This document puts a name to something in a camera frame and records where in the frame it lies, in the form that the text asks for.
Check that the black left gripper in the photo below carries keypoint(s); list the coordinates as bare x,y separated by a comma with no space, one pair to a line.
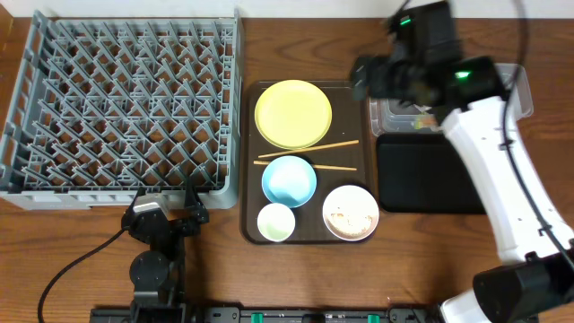
178,225

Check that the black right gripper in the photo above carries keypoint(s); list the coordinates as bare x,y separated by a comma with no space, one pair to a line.
372,70

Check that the small pale green cup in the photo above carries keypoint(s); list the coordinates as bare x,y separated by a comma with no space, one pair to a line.
276,222

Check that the light blue bowl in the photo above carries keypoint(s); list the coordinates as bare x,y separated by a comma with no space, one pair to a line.
289,180

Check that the pink white bowl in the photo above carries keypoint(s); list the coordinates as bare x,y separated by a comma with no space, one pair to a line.
350,212

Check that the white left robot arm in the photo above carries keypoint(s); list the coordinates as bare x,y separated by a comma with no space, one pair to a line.
158,274

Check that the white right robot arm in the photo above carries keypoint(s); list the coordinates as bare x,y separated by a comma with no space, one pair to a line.
472,105

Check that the clear plastic waste bin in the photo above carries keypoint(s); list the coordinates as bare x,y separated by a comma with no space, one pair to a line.
391,116

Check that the black waste tray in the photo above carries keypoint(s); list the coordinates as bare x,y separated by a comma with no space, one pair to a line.
423,173

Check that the grey plastic dishwasher rack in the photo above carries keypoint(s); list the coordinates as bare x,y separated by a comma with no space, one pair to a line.
103,108

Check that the upper wooden chopstick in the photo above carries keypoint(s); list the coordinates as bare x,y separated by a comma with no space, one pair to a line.
310,149

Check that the wooden chopstick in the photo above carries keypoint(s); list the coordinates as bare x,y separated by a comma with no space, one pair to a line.
310,149
315,166

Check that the yellow round plate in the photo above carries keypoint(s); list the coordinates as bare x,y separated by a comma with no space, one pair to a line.
293,114

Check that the lower wooden chopstick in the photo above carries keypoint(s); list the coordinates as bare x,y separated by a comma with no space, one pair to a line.
315,166

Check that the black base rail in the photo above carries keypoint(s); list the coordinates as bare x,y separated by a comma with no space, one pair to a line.
236,315

